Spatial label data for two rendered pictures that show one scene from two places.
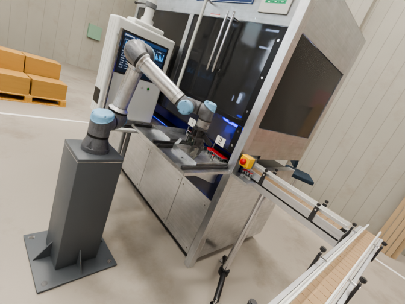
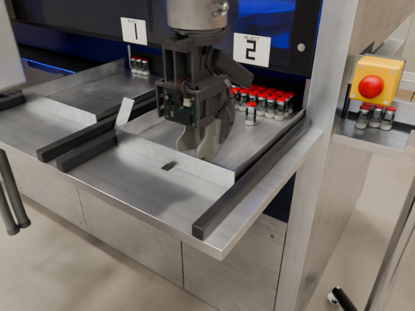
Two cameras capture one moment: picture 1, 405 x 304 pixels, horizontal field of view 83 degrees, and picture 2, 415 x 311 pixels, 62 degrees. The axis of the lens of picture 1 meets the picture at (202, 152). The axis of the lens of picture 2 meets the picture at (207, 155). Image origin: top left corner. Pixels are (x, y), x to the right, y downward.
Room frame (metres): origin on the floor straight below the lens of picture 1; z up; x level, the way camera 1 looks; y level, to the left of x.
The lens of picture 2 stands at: (0.84, 0.11, 1.21)
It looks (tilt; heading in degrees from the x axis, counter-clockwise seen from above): 31 degrees down; 352
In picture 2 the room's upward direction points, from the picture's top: straight up
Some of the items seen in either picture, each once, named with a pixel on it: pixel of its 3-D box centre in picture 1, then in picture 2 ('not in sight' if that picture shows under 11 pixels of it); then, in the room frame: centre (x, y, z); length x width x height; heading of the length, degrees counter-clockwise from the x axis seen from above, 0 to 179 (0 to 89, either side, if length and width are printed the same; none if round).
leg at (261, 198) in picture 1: (241, 236); (392, 263); (1.42, -0.49, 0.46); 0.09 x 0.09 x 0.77; 48
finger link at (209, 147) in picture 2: (193, 154); (207, 146); (1.28, 0.05, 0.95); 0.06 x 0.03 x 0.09; 138
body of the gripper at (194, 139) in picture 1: (197, 136); (195, 76); (1.29, 0.06, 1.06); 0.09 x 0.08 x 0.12; 138
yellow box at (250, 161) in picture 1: (247, 161); (377, 79); (1.41, -0.29, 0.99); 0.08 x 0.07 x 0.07; 138
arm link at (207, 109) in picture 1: (207, 111); not in sight; (1.30, 0.06, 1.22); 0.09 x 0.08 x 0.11; 87
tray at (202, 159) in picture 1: (202, 155); (222, 121); (1.48, -0.01, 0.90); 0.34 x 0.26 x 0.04; 137
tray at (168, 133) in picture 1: (178, 135); (114, 86); (1.72, 0.22, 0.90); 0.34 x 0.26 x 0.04; 138
